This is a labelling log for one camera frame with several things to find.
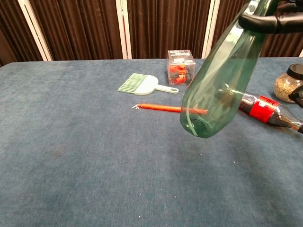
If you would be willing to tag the light green plastic brush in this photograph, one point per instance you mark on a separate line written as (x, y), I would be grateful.
(146, 85)

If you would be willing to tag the cola bottle with red label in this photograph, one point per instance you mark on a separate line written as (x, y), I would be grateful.
(260, 111)

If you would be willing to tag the clear box with orange parts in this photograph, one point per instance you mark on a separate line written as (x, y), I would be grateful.
(177, 68)

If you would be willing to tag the green transparent spray bottle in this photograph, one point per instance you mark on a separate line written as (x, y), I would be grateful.
(213, 94)

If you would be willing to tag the glass jar with black lid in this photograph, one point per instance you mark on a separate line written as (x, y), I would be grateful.
(282, 87)

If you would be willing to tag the blue velvet tablecloth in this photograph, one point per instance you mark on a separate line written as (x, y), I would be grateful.
(94, 153)

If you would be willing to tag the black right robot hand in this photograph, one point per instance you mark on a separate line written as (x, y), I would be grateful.
(288, 19)

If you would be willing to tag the brown pleated screen panel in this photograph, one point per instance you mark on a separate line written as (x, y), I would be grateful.
(165, 23)
(11, 30)
(279, 45)
(75, 28)

